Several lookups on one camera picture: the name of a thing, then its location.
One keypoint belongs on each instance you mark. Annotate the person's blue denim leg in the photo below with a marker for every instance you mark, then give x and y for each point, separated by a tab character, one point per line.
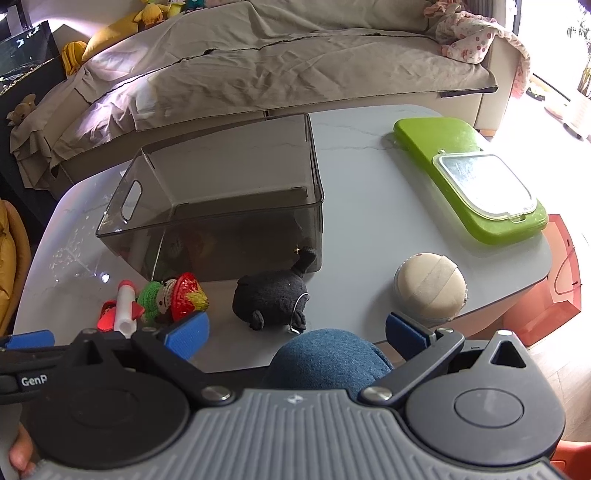
323	360

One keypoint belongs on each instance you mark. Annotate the green crochet doll red hat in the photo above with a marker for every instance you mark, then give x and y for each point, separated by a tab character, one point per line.
184	295

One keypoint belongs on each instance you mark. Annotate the orange transparent box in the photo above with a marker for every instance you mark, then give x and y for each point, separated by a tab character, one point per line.
554	277

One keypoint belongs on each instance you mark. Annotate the beige round powder puff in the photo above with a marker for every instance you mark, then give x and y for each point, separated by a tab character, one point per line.
429	288

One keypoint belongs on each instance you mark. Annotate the black plush toy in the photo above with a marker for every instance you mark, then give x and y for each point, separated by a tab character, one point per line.
270	295

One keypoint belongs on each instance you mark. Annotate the yellow cushion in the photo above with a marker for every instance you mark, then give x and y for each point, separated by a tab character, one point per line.
108	39

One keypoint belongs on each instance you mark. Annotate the beige covered sofa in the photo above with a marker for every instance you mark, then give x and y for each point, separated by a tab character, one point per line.
277	60

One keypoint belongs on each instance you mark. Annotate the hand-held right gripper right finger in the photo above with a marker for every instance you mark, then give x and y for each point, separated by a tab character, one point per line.
406	333

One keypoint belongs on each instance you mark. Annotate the white marble desktop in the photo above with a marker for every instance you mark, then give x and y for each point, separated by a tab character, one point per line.
364	194

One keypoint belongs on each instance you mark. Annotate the smoky transparent storage box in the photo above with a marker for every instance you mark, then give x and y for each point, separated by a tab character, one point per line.
221	175

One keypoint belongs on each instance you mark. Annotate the potted plant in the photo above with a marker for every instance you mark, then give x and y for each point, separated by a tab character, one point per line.
582	69

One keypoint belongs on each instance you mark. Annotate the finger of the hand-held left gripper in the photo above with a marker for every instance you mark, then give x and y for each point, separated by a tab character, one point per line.
28	339

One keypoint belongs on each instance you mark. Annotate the yellow upholstered chair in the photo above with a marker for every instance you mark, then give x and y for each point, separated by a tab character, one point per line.
11	267

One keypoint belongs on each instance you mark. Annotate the pink dotted cloth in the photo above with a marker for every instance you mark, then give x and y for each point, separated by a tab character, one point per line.
466	37

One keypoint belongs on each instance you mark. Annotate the clear plastic lid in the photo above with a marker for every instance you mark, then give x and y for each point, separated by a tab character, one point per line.
480	184

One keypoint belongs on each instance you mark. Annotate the small beige teddy bear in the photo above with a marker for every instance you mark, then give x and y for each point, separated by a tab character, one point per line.
22	110

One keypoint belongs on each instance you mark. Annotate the white and red toy rocket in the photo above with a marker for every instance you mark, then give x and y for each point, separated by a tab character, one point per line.
124	309

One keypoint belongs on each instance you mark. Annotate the black cabinet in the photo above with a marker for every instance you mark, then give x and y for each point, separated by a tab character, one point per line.
25	60

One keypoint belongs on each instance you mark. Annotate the person's left hand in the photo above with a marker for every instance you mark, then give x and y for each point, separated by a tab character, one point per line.
21	454

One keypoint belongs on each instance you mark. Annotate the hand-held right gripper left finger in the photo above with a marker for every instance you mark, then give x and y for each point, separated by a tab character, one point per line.
187	334

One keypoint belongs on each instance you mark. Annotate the green plastic board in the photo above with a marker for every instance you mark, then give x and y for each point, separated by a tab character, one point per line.
429	143

